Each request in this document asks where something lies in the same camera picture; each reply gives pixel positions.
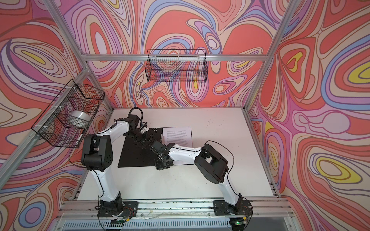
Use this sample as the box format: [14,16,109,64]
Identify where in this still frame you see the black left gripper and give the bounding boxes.
[126,129,157,147]

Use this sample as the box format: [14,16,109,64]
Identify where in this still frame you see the white and black file folder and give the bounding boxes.
[117,126,194,168]

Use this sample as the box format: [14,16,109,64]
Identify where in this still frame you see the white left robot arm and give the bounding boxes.
[81,114,149,217]

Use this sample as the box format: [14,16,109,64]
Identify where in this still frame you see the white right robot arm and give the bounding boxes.
[150,141,243,215]

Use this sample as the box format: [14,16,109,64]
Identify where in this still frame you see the silver tape roll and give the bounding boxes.
[70,110,91,121]

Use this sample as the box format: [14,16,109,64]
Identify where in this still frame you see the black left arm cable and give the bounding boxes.
[128,107,144,122]

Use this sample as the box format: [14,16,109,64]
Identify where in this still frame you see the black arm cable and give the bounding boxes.
[128,107,144,122]
[205,140,235,180]

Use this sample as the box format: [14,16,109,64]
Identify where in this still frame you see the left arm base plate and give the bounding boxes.
[94,200,139,218]

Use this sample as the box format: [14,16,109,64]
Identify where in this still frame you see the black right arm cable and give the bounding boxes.
[205,140,235,180]

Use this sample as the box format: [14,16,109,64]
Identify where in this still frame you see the black wire basket left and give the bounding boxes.
[31,80,105,148]

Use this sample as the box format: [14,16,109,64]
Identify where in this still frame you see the black wire basket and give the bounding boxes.
[31,80,105,148]
[145,49,208,83]

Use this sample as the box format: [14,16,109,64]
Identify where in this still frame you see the black wire basket rear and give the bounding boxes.
[145,49,208,83]

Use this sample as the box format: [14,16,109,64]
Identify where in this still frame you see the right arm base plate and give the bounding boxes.
[210,199,253,217]

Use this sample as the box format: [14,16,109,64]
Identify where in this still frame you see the aluminium front rail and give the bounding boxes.
[51,197,302,231]

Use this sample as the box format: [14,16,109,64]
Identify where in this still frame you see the aluminium frame post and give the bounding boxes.
[43,0,110,107]

